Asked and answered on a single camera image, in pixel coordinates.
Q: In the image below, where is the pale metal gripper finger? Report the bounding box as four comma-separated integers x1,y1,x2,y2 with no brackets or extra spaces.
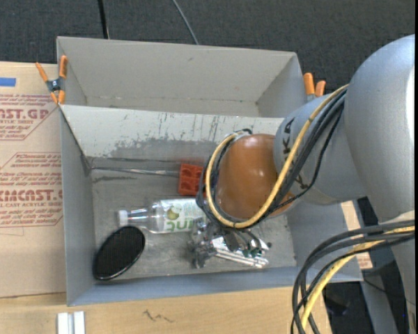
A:
192,254,212,269
187,239,210,257

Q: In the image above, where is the clear plastic bottle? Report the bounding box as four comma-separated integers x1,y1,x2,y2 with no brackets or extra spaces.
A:
117,198,210,234

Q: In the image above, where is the orange-red block with holes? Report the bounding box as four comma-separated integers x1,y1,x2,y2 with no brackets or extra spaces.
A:
178,163,205,197

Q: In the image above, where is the black oval mesh disc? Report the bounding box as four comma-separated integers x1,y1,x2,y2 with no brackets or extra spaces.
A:
92,225,146,281

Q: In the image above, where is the thin grey metal rod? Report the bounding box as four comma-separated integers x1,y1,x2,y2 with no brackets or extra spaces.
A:
89,166,180,177

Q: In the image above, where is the grey metal bin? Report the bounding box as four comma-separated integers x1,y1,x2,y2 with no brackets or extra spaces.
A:
55,35,365,308

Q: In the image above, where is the brown cardboard board, red print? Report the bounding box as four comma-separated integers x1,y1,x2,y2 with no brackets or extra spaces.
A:
0,60,68,301

